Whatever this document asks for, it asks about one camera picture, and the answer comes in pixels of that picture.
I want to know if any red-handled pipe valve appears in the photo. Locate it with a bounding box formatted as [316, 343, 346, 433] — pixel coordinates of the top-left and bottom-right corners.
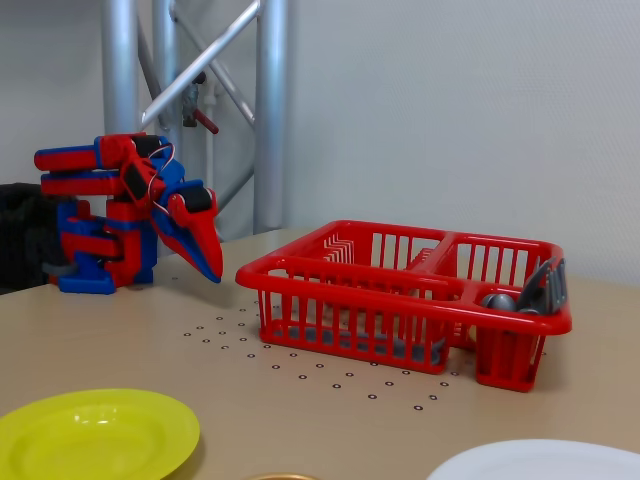
[180, 71, 220, 136]

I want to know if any gripper servo wire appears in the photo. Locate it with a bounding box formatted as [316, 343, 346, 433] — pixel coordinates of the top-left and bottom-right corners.
[144, 142, 177, 211]

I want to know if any red plastic dish rack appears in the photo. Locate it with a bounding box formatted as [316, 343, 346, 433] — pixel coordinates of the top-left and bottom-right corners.
[234, 219, 573, 394]

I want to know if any yellow-green plastic plate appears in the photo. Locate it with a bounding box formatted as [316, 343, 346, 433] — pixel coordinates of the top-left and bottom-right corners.
[0, 388, 202, 480]

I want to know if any blue gripper black motor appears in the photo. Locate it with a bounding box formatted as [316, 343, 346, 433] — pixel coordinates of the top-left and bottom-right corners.
[150, 158, 225, 285]

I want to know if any black fabric bag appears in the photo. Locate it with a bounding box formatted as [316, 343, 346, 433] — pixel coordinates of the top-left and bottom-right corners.
[0, 182, 67, 296]

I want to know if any light grey plastic fork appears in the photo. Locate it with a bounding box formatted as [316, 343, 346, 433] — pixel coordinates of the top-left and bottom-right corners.
[517, 257, 559, 314]

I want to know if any aluminium truss frame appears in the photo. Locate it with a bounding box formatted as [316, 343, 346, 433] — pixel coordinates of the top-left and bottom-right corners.
[99, 0, 290, 236]

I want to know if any white pot lid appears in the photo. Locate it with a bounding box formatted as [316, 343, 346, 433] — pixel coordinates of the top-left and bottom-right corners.
[424, 438, 640, 480]

